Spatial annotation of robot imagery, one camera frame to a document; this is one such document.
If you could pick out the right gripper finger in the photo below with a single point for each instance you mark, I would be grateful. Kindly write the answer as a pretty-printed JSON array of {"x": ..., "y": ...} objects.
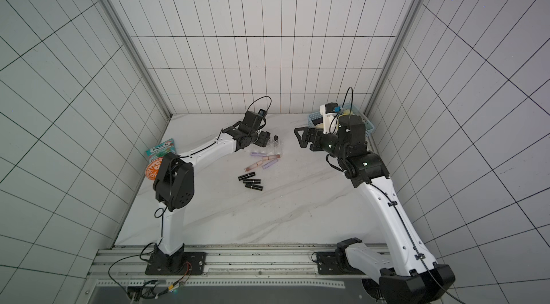
[
  {"x": 304, "y": 140},
  {"x": 303, "y": 131}
]

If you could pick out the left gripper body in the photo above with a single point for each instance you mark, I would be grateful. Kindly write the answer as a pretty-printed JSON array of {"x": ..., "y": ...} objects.
[{"x": 258, "y": 138}]

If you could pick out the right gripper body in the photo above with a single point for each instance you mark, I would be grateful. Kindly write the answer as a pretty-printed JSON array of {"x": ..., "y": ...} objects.
[{"x": 311, "y": 139}]

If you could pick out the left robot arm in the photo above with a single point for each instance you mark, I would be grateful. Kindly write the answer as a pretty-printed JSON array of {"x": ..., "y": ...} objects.
[{"x": 174, "y": 184}]

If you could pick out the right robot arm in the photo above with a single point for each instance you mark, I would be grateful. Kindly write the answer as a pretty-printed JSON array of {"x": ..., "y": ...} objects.
[{"x": 410, "y": 274}]

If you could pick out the clear acrylic lipstick organizer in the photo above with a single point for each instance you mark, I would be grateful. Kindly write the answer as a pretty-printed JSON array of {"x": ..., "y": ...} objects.
[{"x": 269, "y": 148}]

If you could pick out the lilac lip gloss tube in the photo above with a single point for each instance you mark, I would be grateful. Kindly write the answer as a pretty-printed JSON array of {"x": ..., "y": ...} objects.
[
  {"x": 257, "y": 154},
  {"x": 270, "y": 163}
]

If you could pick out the lilac lip gloss tube lower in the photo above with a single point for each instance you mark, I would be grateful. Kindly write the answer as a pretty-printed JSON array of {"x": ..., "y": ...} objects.
[{"x": 270, "y": 163}]

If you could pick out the teal plastic basket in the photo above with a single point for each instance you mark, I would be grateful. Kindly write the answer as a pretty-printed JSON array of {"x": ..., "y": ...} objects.
[{"x": 315, "y": 119}]

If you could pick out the black lipstick lowest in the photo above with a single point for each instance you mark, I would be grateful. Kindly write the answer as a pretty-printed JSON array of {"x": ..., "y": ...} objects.
[{"x": 254, "y": 186}]

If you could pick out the green candy packet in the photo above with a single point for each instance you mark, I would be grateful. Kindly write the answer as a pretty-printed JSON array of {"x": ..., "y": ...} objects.
[{"x": 161, "y": 150}]

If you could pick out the orange patterned cup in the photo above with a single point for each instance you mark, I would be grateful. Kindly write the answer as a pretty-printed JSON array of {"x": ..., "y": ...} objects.
[{"x": 153, "y": 168}]

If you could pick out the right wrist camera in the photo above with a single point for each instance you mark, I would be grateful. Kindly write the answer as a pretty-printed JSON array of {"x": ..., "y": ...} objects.
[{"x": 330, "y": 113}]

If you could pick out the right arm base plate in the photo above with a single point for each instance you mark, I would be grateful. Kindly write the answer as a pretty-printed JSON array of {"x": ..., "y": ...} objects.
[{"x": 330, "y": 263}]

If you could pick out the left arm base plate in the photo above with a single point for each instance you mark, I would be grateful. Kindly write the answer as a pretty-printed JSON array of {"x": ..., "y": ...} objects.
[{"x": 178, "y": 264}]

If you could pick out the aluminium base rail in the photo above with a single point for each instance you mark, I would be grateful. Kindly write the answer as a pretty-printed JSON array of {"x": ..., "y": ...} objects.
[{"x": 288, "y": 264}]

